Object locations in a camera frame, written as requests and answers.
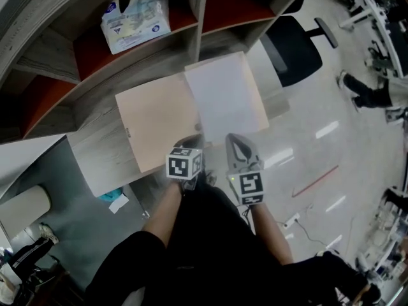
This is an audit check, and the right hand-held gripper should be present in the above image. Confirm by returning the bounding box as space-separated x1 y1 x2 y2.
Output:
224 133 266 207

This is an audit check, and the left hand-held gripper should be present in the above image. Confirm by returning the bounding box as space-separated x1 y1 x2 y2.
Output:
165 135 207 191

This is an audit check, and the white sheet of paper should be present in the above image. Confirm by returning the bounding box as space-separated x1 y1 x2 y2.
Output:
184 55 261 143

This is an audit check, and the person's left forearm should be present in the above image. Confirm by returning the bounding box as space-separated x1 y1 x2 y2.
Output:
141 180 192 249

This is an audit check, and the person's right forearm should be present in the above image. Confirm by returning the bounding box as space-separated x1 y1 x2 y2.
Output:
245 203 295 266

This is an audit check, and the white power strip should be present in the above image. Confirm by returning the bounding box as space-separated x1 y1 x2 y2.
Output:
282 212 302 230

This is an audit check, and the red floor tape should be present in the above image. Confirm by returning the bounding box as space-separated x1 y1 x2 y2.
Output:
291 164 340 198

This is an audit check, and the small white paper slip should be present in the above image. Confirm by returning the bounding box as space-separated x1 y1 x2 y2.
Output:
108 195 130 215

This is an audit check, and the teal cloth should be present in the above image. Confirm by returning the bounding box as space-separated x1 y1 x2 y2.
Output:
96 187 128 203

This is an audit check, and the person's black clothing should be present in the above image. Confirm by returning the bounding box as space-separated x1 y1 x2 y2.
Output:
85 170 382 306

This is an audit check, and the black office chair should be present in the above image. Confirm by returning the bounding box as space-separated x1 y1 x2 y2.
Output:
247 14 339 89

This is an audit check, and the white tissue pack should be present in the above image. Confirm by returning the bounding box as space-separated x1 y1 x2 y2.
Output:
99 0 172 55

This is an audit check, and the white cylinder bin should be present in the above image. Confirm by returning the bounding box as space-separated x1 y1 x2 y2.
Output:
0 184 52 239

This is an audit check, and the wooden shelf unit red backed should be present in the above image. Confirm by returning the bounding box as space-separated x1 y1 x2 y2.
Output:
0 0 315 145

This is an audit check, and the white office desk row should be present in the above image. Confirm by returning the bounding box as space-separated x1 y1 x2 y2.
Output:
338 0 408 80

